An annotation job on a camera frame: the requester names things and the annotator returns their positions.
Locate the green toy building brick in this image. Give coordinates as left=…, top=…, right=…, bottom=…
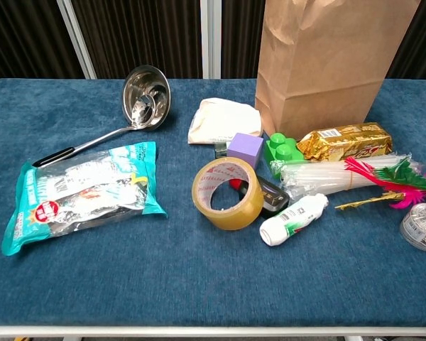
left=264, top=132, right=302, bottom=178

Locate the bundle of clear straws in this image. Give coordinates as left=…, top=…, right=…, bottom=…
left=269, top=152, right=426, bottom=198

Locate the gold foil biscuit packet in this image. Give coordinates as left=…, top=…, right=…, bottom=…
left=296, top=121, right=394, bottom=161

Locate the purple foam cube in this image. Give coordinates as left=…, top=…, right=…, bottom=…
left=226, top=132, right=265, bottom=171

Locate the brown packing tape roll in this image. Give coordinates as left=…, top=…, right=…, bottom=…
left=192, top=156, right=265, bottom=231

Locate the cream cloth pouch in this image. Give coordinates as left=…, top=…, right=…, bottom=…
left=187, top=97, right=265, bottom=145

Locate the white plastic bottle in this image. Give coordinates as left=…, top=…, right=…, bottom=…
left=259, top=193, right=329, bottom=247

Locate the teal frozen food packet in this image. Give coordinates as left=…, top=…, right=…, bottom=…
left=0, top=141, right=168, bottom=256

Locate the brown paper carrier bag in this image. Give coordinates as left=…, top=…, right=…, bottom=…
left=254, top=0, right=422, bottom=140

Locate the colourful feather shuttlecock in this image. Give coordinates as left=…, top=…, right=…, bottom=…
left=334, top=156, right=426, bottom=211

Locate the clear tub of paper clips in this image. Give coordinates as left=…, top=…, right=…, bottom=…
left=399, top=202, right=426, bottom=252

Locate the steel ladle black handle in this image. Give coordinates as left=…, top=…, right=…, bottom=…
left=32, top=65, right=172, bottom=168

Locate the aluminium frame post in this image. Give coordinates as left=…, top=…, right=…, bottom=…
left=200, top=0, right=223, bottom=80
left=55, top=0, right=97, bottom=80

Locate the white metal table frame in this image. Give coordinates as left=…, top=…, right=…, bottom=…
left=0, top=325, right=426, bottom=341

